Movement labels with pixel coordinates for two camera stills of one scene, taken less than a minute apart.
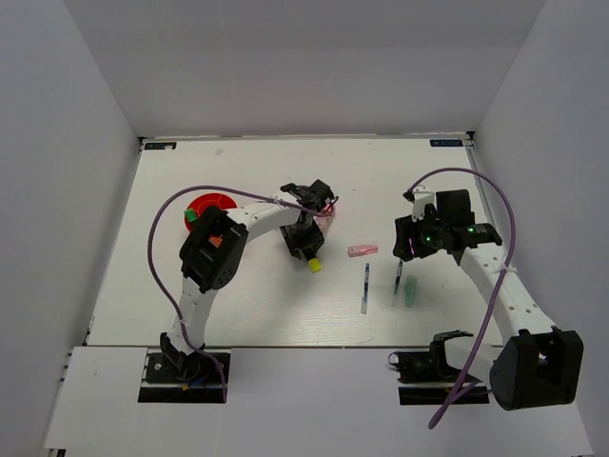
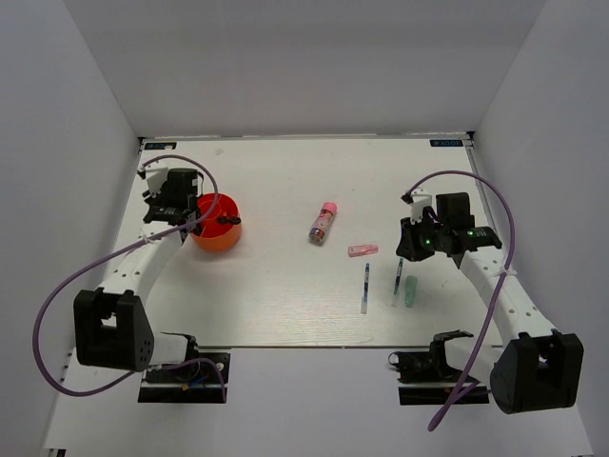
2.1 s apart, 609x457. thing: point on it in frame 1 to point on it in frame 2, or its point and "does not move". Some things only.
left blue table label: [164, 146] does not move
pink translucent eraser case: [359, 250] does not move
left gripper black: [315, 239] to [155, 201]
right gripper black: [405, 228] does not move
